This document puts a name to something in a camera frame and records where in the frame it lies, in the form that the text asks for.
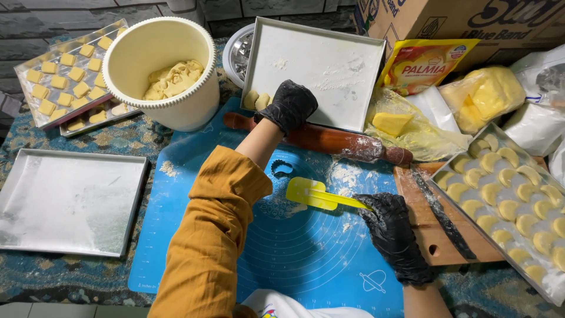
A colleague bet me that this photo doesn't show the empty metal baking tray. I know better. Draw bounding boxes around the empty metal baking tray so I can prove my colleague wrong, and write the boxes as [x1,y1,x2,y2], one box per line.
[0,149,148,258]

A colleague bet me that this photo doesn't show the yellow margarine block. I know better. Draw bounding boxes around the yellow margarine block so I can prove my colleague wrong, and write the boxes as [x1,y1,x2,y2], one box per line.
[372,112,415,137]

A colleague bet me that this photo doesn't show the batch of square raw cookies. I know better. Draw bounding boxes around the batch of square raw cookies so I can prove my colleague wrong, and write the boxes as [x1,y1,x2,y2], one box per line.
[26,27,128,122]

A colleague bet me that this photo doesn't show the batch of raw crescent cookies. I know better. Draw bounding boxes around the batch of raw crescent cookies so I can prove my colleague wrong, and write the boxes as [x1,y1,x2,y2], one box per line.
[435,133,565,283]

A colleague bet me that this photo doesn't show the yellow silicone spatula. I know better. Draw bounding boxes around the yellow silicone spatula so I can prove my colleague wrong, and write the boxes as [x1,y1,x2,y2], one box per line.
[286,177,374,212]

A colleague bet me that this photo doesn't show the plastic bag of white flour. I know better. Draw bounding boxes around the plastic bag of white flour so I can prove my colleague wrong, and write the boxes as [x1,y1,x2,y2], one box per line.
[502,102,565,156]

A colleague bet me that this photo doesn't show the clear crumpled plastic wrapper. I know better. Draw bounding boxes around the clear crumpled plastic wrapper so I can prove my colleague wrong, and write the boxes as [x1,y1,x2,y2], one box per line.
[364,86,473,162]

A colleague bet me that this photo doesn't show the round crescent cookie cutter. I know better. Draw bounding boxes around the round crescent cookie cutter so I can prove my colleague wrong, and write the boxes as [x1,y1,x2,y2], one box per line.
[270,159,295,178]

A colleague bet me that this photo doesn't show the metal tray with few cookies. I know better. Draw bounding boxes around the metal tray with few cookies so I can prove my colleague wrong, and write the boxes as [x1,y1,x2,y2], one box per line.
[59,101,142,138]

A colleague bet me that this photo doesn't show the blue silicone baking mat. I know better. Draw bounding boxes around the blue silicone baking mat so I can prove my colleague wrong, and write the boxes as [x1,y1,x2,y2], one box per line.
[128,97,404,318]

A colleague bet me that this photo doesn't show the yellow margarine packet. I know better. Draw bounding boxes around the yellow margarine packet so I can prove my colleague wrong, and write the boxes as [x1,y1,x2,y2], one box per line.
[377,38,481,97]

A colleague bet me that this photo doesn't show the knotted clear plastic bag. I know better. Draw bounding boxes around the knotted clear plastic bag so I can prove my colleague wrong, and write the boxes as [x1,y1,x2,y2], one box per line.
[511,44,565,107]

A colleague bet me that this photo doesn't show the floured metal baking tray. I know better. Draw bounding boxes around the floured metal baking tray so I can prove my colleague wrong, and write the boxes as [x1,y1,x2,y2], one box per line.
[241,17,387,133]

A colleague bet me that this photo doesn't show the white folded plastic bag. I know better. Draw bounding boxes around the white folded plastic bag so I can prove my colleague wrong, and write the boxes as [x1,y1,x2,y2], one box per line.
[406,85,462,133]

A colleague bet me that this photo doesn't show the person's right hand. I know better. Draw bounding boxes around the person's right hand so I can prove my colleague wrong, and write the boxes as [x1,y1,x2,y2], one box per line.
[353,193,435,285]

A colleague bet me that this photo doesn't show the wooden cutting board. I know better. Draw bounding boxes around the wooden cutting board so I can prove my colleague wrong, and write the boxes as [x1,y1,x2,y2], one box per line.
[393,156,549,266]

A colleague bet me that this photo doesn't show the metal tray under crescent cookies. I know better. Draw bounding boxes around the metal tray under crescent cookies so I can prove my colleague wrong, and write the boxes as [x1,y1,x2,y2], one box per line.
[430,122,565,307]

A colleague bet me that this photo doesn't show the heap of metal cookie cutters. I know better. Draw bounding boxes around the heap of metal cookie cutters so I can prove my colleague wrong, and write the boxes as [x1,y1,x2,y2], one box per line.
[235,32,255,81]

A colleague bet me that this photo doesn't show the dough crumbs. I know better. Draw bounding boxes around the dough crumbs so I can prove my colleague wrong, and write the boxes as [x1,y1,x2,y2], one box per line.
[158,160,180,178]

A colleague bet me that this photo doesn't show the person's white apron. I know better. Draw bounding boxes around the person's white apron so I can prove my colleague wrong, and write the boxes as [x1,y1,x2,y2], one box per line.
[240,289,376,318]

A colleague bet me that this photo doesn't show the round metal bowl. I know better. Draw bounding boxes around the round metal bowl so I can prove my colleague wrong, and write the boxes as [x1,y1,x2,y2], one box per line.
[222,23,257,89]

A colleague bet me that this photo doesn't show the person's left hand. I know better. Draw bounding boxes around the person's left hand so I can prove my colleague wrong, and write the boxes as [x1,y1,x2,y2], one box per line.
[254,79,318,135]

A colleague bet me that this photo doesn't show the dark floured knife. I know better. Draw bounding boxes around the dark floured knife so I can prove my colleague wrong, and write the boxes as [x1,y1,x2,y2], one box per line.
[411,165,478,261]

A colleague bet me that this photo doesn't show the lump of yellow dough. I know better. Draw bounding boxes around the lump of yellow dough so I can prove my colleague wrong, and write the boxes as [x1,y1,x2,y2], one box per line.
[142,59,205,101]

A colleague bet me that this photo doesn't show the wooden rolling pin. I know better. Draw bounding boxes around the wooden rolling pin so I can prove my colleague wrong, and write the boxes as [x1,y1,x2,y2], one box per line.
[223,112,414,166]

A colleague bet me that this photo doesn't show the metal tray under square cookies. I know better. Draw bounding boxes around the metal tray under square cookies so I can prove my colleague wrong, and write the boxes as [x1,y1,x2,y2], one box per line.
[14,19,129,130]

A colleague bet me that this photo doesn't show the plastic bag of yellow margarine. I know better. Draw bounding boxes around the plastic bag of yellow margarine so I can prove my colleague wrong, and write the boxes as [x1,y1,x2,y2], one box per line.
[439,66,527,135]

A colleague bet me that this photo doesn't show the brown cardboard box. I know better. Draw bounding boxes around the brown cardboard box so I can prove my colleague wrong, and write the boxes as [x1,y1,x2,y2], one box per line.
[353,0,565,74]

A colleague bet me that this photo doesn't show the cream plastic bucket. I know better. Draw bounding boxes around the cream plastic bucket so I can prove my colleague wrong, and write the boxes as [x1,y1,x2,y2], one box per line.
[102,17,220,132]

